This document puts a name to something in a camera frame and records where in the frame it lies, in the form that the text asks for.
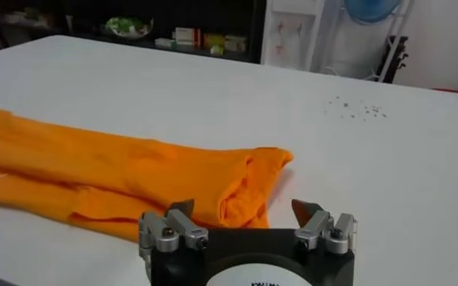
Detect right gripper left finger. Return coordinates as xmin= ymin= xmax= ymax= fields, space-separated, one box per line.
xmin=138 ymin=198 xmax=210 ymax=256

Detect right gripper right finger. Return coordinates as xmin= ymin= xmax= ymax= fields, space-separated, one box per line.
xmin=290 ymin=198 xmax=358 ymax=256

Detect orange t-shirt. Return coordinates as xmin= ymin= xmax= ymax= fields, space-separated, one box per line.
xmin=0 ymin=104 xmax=295 ymax=244

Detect flat white box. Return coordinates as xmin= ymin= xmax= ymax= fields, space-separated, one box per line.
xmin=154 ymin=37 xmax=177 ymax=49

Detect yellow green medicine box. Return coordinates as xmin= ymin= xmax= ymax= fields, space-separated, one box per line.
xmin=203 ymin=33 xmax=226 ymax=50

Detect white red medicine box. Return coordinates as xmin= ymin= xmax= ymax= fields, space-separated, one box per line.
xmin=173 ymin=26 xmax=203 ymax=47

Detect black folded tripod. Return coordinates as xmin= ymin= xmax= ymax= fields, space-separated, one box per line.
xmin=376 ymin=35 xmax=409 ymax=85

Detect white water dispenser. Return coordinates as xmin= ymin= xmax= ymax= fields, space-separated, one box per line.
xmin=260 ymin=0 xmax=327 ymax=73

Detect bowl with green packets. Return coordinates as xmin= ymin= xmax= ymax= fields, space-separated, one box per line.
xmin=104 ymin=16 xmax=154 ymax=40

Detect white jug rack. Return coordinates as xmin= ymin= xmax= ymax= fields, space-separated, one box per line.
xmin=317 ymin=0 xmax=416 ymax=85

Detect blue water jug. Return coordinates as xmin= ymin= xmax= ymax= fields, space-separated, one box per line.
xmin=343 ymin=0 xmax=404 ymax=25

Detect black shelving unit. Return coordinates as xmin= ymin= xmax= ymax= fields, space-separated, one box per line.
xmin=0 ymin=0 xmax=268 ymax=65

